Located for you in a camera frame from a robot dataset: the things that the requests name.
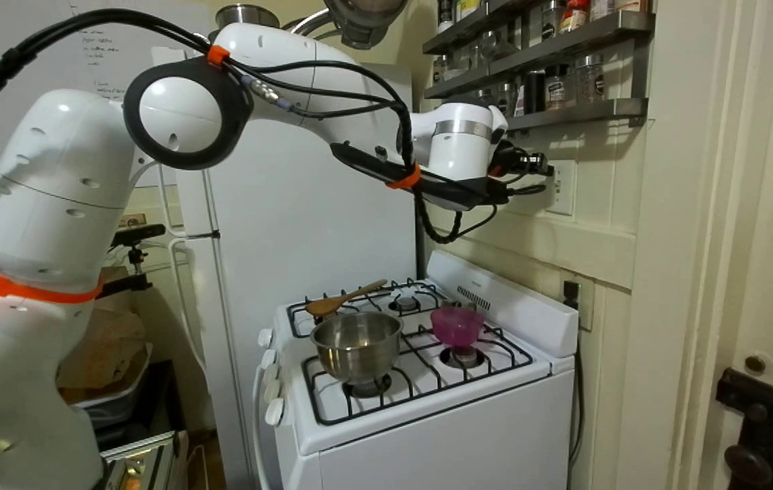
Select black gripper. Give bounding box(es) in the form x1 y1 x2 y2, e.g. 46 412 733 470
493 138 553 177

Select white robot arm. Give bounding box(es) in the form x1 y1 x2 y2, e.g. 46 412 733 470
0 22 514 490

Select pink plastic bowl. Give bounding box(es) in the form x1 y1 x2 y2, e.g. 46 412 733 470
431 304 485 349

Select hanging dark pan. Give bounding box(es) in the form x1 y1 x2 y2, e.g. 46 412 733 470
325 0 408 48

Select white gas stove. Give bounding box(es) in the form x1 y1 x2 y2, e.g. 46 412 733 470
259 249 578 490

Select white refrigerator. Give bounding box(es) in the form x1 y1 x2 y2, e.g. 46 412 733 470
175 117 417 490

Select wooden spoon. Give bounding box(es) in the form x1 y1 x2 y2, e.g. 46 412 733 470
304 279 386 317

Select steel pots on refrigerator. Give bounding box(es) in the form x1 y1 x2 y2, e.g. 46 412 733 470
216 1 336 34

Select stainless steel pot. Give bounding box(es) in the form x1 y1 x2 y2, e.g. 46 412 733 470
310 313 400 383

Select black door latch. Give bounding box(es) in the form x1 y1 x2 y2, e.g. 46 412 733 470
715 357 773 490

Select brown bag in bin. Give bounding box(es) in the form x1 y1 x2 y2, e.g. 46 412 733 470
57 302 149 402

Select white wall light switch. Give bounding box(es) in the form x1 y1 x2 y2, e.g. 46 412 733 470
549 161 578 215

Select wall spice rack shelf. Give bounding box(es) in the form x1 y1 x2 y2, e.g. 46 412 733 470
423 0 655 132

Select wall power outlet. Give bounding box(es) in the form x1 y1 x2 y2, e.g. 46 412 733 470
564 279 581 310

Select black camera on stand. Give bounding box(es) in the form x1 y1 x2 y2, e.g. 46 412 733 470
111 223 167 265

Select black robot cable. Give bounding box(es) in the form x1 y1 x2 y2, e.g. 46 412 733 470
0 4 553 244

